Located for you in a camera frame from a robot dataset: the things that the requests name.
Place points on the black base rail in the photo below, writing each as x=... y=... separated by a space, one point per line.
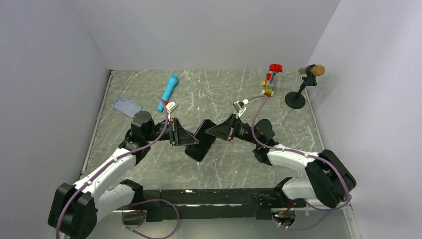
x=258 y=203

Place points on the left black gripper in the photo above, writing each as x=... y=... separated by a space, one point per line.
x=180 y=136

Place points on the aluminium frame rail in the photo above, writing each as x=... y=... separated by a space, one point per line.
x=331 y=204

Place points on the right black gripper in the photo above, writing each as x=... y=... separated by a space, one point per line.
x=227 y=130

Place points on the blue toy microphone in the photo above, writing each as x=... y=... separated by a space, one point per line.
x=173 y=80

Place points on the colourful toy brick stack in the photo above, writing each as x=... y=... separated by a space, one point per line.
x=268 y=84

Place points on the lilac phone case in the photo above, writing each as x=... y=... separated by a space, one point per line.
x=126 y=106

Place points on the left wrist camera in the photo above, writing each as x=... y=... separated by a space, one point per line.
x=170 y=106

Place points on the black smartphone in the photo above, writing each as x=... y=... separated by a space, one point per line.
x=197 y=152

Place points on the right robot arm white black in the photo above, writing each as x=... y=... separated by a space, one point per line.
x=327 y=179

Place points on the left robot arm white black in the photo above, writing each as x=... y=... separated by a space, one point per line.
x=77 y=207

